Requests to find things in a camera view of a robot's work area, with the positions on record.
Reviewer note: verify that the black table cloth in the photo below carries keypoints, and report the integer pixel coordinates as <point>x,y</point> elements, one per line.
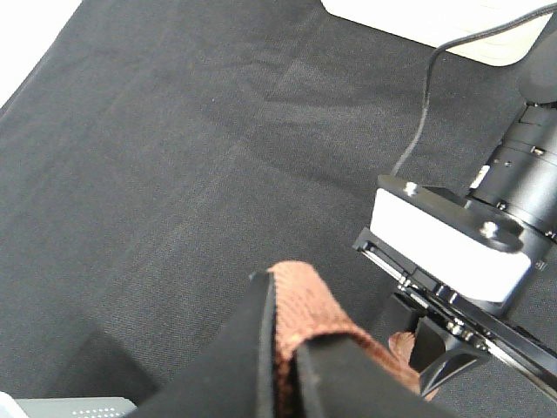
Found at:
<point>163,152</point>

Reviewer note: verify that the brown towel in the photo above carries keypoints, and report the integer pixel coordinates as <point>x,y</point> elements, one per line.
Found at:
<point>305,309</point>

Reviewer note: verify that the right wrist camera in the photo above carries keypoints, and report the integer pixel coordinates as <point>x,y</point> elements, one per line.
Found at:
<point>456,242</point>

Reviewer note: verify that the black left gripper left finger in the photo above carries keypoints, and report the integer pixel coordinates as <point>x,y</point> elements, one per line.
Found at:
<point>233,377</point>

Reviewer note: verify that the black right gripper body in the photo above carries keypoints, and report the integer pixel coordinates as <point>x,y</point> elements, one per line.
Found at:
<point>509,343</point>

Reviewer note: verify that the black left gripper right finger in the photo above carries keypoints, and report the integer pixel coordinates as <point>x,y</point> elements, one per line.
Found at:
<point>335,378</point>

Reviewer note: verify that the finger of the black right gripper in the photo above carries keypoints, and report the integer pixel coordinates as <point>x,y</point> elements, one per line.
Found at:
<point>406,313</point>
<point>438,356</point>

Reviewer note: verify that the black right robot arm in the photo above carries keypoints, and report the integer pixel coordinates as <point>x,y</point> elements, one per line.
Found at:
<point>519,178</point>

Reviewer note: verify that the grey perforated laundry basket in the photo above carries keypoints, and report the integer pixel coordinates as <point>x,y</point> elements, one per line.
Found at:
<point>76,407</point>

